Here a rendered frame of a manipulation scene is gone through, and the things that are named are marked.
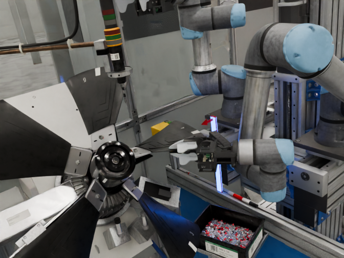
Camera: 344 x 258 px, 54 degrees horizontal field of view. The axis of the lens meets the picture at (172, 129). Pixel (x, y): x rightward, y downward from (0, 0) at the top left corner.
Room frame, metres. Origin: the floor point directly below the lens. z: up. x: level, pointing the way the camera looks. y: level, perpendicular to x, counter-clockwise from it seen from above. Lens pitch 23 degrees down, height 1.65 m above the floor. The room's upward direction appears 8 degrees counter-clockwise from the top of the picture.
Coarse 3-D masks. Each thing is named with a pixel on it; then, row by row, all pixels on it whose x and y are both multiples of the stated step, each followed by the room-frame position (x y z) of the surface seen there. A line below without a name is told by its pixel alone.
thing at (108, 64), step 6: (96, 42) 0.95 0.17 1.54; (102, 42) 0.95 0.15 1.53; (96, 48) 0.95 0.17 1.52; (102, 48) 0.95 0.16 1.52; (108, 48) 0.96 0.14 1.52; (102, 54) 0.94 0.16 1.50; (108, 54) 0.95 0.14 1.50; (108, 60) 0.95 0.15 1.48; (108, 66) 0.95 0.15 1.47; (108, 72) 0.95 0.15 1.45; (114, 72) 0.93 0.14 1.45; (120, 72) 0.92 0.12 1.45; (126, 72) 0.93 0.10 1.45; (132, 72) 0.95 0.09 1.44
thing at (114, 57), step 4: (112, 48) 0.94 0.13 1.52; (116, 48) 0.94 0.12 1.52; (120, 48) 0.94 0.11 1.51; (112, 52) 0.94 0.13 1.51; (116, 52) 0.94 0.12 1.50; (120, 52) 0.94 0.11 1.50; (112, 56) 0.94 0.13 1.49; (116, 56) 0.94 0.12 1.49; (120, 56) 0.94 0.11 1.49; (112, 60) 0.94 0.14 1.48; (116, 60) 0.94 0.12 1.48; (120, 60) 0.94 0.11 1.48; (116, 64) 0.94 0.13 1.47; (120, 64) 0.94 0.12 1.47; (116, 68) 0.94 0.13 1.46; (120, 68) 0.94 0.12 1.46; (124, 68) 0.95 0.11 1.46; (124, 76) 0.95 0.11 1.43; (120, 80) 0.94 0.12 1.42; (124, 80) 0.94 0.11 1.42
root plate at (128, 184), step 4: (128, 180) 0.91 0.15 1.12; (124, 184) 0.84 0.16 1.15; (128, 184) 0.87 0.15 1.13; (132, 184) 0.90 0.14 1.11; (128, 188) 0.84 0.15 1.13; (132, 188) 0.86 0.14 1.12; (132, 192) 0.83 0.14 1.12; (136, 192) 0.86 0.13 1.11; (140, 192) 0.88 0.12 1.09; (136, 196) 0.83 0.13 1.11; (140, 196) 0.85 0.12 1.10
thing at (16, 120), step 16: (0, 112) 0.86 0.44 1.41; (16, 112) 0.87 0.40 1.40; (0, 128) 0.85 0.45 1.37; (16, 128) 0.85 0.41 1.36; (32, 128) 0.86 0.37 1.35; (0, 144) 0.84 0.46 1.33; (16, 144) 0.84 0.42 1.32; (32, 144) 0.85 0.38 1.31; (48, 144) 0.86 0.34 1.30; (64, 144) 0.87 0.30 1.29; (0, 160) 0.83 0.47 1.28; (16, 160) 0.84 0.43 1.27; (32, 160) 0.85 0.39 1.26; (48, 160) 0.85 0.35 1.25; (64, 160) 0.86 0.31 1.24; (0, 176) 0.82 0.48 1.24; (16, 176) 0.83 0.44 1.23; (32, 176) 0.85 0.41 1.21
